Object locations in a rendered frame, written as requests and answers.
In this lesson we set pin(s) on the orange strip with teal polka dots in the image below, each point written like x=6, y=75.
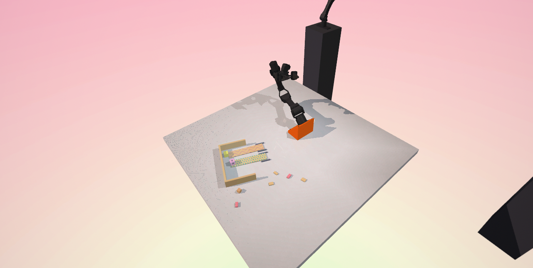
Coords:
x=259, y=157

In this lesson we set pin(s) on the orange flat strip with pink zigzag lines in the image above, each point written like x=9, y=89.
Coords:
x=255, y=148

